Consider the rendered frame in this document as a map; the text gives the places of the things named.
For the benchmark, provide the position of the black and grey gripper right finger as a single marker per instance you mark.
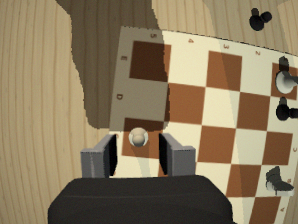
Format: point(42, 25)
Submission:
point(175, 159)

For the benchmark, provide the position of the brown and cream chessboard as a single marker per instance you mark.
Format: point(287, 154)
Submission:
point(216, 95)

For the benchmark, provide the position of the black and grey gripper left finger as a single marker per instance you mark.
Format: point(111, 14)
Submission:
point(101, 160)

